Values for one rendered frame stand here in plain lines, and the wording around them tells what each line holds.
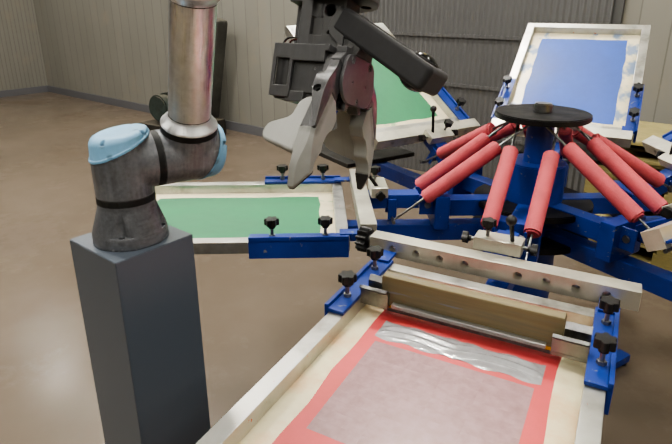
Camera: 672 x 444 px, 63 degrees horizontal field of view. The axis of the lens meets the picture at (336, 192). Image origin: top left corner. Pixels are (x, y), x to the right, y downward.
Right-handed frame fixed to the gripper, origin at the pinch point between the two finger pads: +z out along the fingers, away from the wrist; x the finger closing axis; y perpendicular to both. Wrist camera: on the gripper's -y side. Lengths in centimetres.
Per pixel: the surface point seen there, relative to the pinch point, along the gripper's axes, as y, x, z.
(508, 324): -9, -73, 27
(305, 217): 69, -118, 20
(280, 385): 25, -39, 41
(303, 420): 18, -37, 45
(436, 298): 7, -72, 26
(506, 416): -14, -54, 39
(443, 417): -4, -49, 41
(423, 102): 61, -203, -34
